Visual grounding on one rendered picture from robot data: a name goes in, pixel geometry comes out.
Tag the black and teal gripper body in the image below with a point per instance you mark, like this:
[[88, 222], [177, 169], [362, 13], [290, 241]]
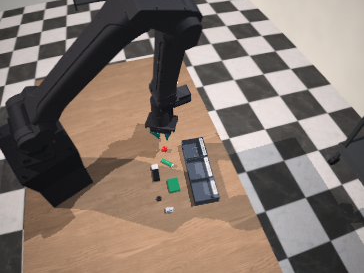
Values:
[[161, 124]]

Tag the green battery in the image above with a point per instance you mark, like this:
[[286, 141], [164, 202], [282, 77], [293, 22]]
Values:
[[167, 163]]

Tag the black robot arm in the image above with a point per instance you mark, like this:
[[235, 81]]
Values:
[[117, 23]]

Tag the dark grey rack of bins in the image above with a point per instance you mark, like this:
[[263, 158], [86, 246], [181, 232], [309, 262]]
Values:
[[199, 171]]

